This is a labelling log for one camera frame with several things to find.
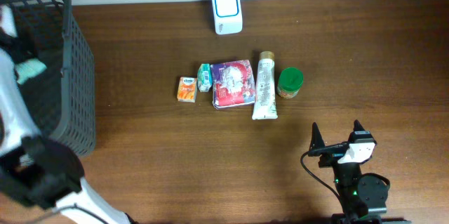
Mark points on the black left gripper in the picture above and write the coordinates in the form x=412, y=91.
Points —
x=25, y=54

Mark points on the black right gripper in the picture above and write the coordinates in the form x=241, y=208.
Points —
x=316, y=140

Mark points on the light green wipes packet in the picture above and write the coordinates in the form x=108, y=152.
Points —
x=29, y=69

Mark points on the green lid jar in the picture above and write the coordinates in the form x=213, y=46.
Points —
x=289, y=83

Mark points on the white lotion tube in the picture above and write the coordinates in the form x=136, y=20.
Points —
x=265, y=93

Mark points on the pink purple snack packet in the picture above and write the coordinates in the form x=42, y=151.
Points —
x=233, y=84

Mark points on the teal tissue pack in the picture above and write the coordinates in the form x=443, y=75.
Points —
x=204, y=79

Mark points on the orange tissue pack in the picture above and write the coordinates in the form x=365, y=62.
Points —
x=187, y=89

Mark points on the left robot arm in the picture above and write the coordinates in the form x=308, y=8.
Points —
x=35, y=170

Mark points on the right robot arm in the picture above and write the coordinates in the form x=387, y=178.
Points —
x=362, y=196

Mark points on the white barcode scanner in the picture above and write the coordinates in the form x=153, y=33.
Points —
x=228, y=17

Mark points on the grey plastic mesh basket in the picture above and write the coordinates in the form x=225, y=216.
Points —
x=60, y=100

